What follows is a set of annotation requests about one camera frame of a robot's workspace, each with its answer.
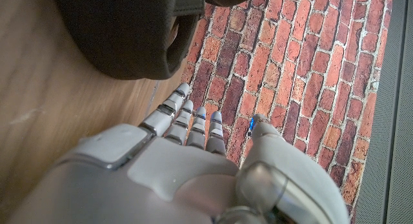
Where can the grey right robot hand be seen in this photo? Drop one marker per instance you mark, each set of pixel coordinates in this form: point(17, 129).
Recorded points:
point(161, 179)

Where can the black backpack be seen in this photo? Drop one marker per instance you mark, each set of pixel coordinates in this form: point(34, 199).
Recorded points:
point(122, 33)

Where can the red brick print backdrop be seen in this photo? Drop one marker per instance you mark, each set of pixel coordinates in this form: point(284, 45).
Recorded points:
point(290, 56)

